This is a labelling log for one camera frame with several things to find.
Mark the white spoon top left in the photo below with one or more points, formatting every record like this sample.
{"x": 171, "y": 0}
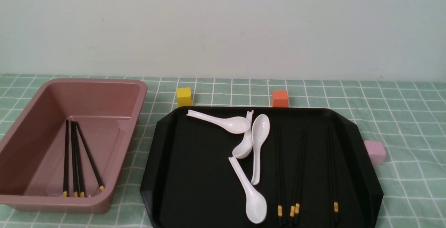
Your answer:
{"x": 235, "y": 125}

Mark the yellow cube block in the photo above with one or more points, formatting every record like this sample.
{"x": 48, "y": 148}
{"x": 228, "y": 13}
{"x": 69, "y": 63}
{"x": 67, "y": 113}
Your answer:
{"x": 184, "y": 97}

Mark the white spoon upright right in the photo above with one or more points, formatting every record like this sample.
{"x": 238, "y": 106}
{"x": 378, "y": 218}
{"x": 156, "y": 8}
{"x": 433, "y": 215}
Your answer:
{"x": 259, "y": 134}

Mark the white spoon middle small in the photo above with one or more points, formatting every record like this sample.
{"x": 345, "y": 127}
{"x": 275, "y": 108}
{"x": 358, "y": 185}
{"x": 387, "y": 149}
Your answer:
{"x": 243, "y": 149}

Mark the orange cube block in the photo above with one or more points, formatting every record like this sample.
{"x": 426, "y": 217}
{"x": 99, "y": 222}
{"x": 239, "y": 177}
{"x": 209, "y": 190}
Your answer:
{"x": 280, "y": 99}

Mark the white spoon bottom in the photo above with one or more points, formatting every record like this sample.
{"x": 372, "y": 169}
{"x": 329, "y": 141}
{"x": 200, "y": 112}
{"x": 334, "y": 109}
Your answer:
{"x": 256, "y": 206}

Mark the black plastic tray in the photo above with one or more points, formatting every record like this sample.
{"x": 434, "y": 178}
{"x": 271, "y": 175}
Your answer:
{"x": 189, "y": 182}

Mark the black chopstick tray leftmost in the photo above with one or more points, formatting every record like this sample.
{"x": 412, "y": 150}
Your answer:
{"x": 279, "y": 180}

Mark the black chopstick tray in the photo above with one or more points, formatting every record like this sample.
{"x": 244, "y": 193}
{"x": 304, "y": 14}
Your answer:
{"x": 334, "y": 198}
{"x": 301, "y": 175}
{"x": 279, "y": 180}
{"x": 292, "y": 209}

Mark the black chopstick in bin rightmost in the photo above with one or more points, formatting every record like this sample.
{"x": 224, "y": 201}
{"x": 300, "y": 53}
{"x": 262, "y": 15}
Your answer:
{"x": 90, "y": 157}

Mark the black chopstick in bin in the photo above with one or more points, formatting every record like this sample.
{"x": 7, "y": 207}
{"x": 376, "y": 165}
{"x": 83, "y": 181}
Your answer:
{"x": 90, "y": 157}
{"x": 73, "y": 158}
{"x": 77, "y": 161}
{"x": 66, "y": 162}

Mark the black chopstick tray rightmost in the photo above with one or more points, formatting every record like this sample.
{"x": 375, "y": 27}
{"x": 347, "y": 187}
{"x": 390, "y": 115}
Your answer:
{"x": 334, "y": 198}

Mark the pink cube block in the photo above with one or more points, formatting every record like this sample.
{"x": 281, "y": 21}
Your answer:
{"x": 376, "y": 152}

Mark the black chopstick in bin leftmost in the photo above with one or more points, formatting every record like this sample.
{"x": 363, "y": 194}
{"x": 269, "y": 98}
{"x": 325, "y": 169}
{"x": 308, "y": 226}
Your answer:
{"x": 66, "y": 162}

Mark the green checkered tablecloth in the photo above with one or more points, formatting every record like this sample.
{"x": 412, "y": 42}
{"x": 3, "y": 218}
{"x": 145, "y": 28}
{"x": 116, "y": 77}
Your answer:
{"x": 407, "y": 117}

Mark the pink plastic bin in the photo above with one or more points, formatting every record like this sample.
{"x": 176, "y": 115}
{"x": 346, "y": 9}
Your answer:
{"x": 33, "y": 149}

